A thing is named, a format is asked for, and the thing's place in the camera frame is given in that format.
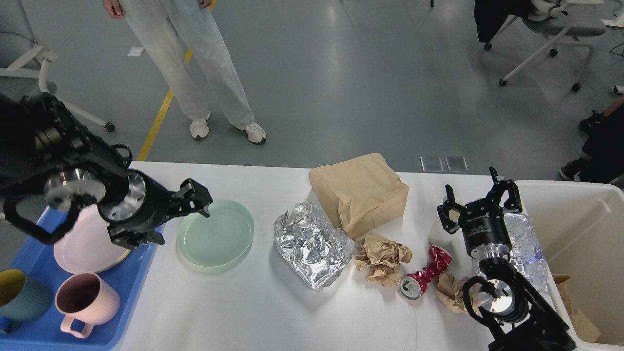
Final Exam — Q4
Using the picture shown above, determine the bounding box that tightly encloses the crumpled brown paper ball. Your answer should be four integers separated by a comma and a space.
355, 233, 413, 288

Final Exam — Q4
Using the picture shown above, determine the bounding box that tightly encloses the grey office chair right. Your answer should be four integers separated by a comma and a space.
498, 0, 606, 92

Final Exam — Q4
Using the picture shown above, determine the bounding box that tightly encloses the pink mug dark inside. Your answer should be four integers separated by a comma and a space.
54, 273, 121, 338

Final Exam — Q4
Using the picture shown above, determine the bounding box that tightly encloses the crushed red can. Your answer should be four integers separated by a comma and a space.
398, 245, 453, 300

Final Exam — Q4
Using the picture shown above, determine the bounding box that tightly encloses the grey office chair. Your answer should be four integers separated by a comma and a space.
498, 0, 606, 92
0, 0, 117, 133

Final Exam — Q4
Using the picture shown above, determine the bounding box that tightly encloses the crushed clear plastic bottle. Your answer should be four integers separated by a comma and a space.
504, 213, 550, 296

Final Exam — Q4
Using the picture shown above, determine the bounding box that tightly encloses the seated person in black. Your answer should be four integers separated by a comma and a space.
559, 97, 624, 184

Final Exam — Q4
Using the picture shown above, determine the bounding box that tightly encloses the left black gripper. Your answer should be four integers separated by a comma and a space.
97, 170, 214, 250

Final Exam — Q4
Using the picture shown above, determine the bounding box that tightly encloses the brown paper bag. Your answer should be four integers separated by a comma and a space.
309, 153, 410, 240

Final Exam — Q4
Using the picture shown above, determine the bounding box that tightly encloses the black jacket on chair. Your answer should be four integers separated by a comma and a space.
474, 0, 532, 43

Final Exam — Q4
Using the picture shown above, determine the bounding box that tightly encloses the person in light trousers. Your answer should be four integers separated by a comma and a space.
101, 0, 268, 145

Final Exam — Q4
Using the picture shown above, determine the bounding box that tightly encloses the mint green plate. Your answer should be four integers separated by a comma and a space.
176, 199, 254, 269

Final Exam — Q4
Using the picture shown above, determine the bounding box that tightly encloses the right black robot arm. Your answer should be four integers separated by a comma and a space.
437, 167, 576, 351

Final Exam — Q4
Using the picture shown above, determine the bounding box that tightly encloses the small crumpled brown paper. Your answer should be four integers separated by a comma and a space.
436, 272, 469, 314

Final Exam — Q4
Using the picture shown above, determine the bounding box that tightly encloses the pink plate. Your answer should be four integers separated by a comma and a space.
53, 204, 131, 273

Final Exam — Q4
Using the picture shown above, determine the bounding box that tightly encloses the white paper cup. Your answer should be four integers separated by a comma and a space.
429, 205, 454, 253

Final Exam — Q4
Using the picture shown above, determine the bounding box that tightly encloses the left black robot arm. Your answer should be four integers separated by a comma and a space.
1, 93, 213, 250

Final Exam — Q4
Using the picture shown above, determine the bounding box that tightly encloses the teal mug yellow inside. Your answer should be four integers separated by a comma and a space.
0, 269, 54, 334

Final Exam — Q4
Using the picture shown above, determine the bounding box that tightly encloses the crumpled aluminium foil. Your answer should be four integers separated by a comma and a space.
273, 202, 356, 291

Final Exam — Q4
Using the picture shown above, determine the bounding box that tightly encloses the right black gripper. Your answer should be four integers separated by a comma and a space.
437, 167, 523, 258

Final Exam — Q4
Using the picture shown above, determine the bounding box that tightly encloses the brown paper in bin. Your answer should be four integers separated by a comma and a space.
552, 274, 601, 343

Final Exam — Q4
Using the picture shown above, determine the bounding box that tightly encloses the grey office chair left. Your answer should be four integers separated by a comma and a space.
0, 0, 117, 133

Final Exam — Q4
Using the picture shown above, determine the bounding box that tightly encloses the white waste bin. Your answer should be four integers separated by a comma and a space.
517, 180, 624, 351

